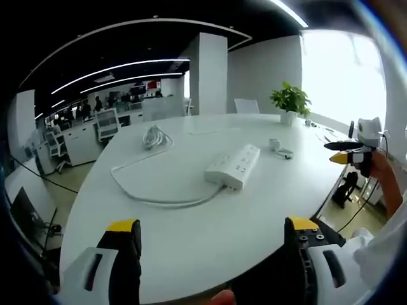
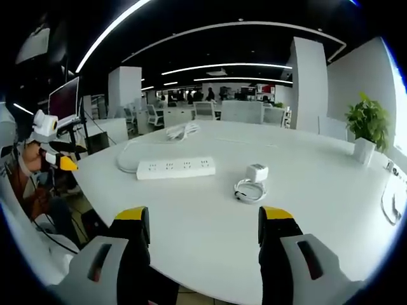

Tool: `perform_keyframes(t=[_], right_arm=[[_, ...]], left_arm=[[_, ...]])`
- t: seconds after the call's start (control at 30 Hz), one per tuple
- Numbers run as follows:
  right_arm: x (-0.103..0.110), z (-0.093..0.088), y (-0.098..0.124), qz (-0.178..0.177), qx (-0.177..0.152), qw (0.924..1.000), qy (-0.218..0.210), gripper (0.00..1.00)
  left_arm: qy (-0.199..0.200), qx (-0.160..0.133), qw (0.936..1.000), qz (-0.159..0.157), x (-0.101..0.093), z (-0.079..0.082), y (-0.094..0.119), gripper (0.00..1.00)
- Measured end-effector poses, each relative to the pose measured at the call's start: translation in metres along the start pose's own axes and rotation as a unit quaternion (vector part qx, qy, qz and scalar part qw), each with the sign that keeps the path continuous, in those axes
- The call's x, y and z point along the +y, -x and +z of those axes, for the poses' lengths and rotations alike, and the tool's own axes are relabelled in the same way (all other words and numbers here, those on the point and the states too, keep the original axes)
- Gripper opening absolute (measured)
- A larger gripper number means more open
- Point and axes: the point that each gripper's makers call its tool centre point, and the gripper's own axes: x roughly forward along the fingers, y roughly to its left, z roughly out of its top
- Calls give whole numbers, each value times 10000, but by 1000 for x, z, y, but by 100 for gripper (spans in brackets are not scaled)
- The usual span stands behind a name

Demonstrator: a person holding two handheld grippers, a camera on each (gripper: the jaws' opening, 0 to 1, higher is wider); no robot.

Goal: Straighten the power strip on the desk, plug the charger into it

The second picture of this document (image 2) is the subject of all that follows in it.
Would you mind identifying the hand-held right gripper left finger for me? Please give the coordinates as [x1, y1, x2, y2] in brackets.
[47, 205, 179, 305]

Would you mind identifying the white square plant pot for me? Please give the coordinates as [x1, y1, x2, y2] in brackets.
[353, 137, 376, 165]

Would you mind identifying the coiled white charger cable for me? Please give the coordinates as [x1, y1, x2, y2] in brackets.
[233, 178, 268, 203]

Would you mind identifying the curved ceiling light strip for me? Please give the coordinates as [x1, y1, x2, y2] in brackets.
[74, 0, 153, 74]

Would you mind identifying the white mesh office chair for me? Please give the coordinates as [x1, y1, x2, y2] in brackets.
[263, 107, 286, 127]
[220, 100, 265, 125]
[193, 101, 216, 121]
[146, 104, 165, 127]

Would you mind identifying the black box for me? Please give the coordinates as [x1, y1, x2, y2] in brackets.
[85, 131, 111, 154]

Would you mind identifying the computer monitor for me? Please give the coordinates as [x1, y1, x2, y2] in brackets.
[48, 76, 81, 121]

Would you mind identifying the white charger block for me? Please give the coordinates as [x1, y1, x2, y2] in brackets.
[245, 163, 269, 184]

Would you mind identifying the white power strip cable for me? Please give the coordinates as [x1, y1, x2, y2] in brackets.
[115, 121, 202, 174]

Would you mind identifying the white power strip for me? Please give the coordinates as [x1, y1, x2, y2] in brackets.
[136, 156, 217, 181]

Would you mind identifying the white desk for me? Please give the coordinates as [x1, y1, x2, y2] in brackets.
[72, 118, 407, 305]

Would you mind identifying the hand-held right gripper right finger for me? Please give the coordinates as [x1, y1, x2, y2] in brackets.
[258, 205, 366, 305]

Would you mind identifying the black stand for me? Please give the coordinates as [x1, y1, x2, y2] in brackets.
[78, 104, 90, 153]

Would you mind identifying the person's left hand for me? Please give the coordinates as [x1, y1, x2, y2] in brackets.
[19, 141, 45, 175]

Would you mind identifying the green potted plant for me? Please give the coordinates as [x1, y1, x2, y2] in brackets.
[344, 91, 392, 154]

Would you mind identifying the person's white clothing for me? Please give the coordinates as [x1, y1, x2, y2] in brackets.
[0, 177, 81, 287]

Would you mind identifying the loose white cable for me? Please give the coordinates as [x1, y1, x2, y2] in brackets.
[380, 182, 404, 227]

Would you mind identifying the person's brown clothing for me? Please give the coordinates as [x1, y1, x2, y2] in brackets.
[5, 142, 57, 222]

